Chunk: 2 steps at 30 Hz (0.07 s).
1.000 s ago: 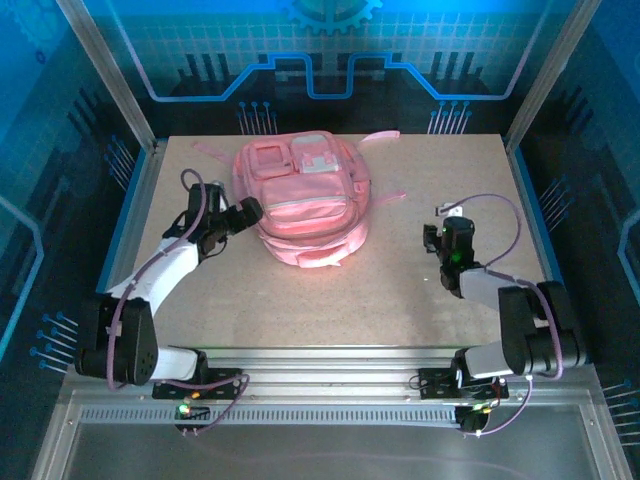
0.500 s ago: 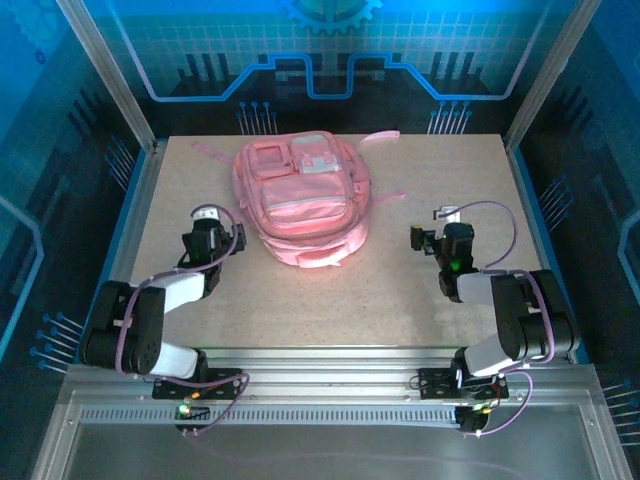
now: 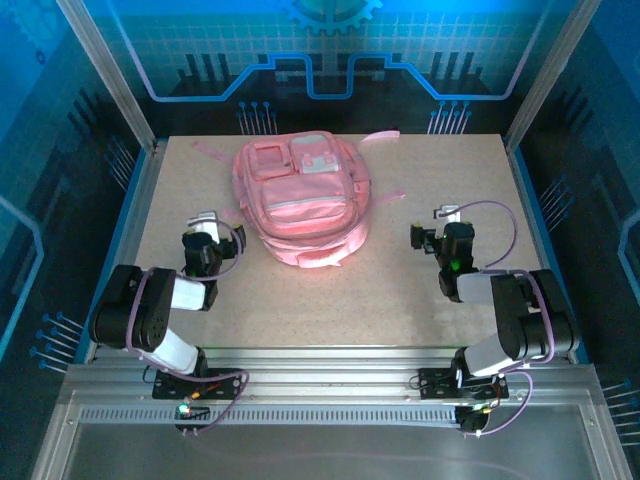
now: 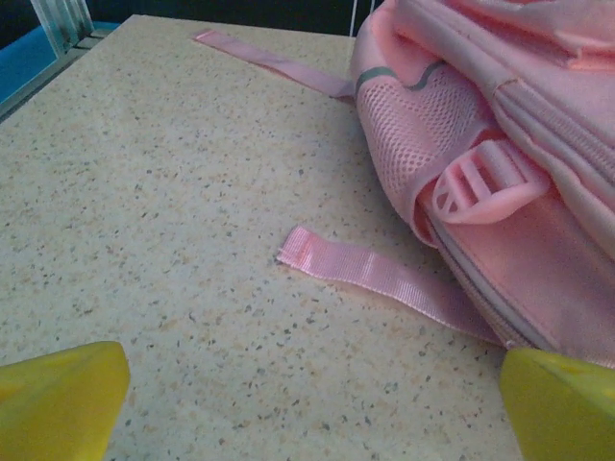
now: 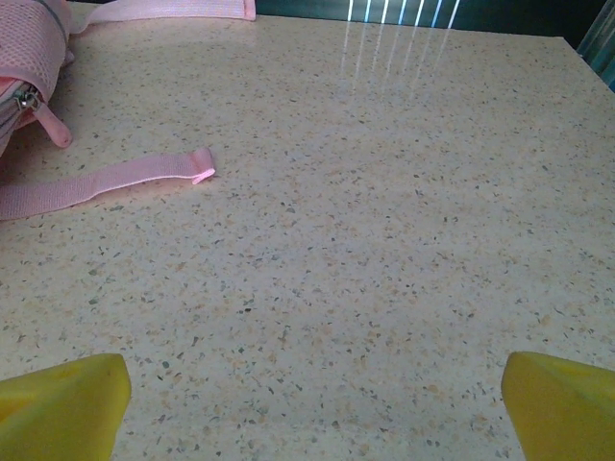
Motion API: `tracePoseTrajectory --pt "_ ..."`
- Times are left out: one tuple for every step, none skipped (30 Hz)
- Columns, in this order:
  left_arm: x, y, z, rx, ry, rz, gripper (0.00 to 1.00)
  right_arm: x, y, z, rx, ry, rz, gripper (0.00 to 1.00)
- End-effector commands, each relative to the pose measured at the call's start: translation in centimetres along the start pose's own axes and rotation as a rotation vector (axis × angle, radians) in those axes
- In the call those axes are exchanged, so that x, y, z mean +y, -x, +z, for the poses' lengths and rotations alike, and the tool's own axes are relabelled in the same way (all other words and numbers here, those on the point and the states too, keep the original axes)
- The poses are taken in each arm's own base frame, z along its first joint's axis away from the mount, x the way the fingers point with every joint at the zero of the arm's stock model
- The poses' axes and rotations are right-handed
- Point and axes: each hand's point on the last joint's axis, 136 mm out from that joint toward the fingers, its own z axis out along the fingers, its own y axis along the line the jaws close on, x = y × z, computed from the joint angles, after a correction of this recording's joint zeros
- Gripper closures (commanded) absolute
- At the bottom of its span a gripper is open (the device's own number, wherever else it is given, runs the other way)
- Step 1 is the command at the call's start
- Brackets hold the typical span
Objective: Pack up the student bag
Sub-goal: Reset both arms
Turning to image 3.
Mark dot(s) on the aluminium front rail beam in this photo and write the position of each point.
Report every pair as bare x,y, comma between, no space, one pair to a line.
325,375

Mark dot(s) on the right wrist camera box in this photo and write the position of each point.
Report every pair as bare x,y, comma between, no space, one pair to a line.
447,212

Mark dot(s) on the table side rail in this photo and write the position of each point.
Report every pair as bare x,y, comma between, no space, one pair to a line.
140,200
546,250

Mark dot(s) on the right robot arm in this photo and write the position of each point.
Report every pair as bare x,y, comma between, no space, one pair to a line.
520,320

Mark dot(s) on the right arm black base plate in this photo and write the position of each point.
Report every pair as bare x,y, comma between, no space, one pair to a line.
435,382

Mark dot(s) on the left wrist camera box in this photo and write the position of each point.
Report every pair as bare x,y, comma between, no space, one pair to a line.
205,225

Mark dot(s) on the pink backpack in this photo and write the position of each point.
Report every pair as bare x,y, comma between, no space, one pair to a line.
300,200

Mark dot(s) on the aluminium frame post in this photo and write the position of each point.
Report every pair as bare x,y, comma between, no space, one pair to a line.
109,75
550,75

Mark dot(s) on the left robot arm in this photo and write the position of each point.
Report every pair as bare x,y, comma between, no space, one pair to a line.
145,310

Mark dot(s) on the metal lower tray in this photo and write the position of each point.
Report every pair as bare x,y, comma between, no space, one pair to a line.
325,450

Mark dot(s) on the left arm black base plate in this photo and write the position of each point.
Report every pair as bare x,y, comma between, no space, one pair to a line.
165,387

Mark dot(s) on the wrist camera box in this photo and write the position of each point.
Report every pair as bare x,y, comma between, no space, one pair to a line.
205,225
447,212

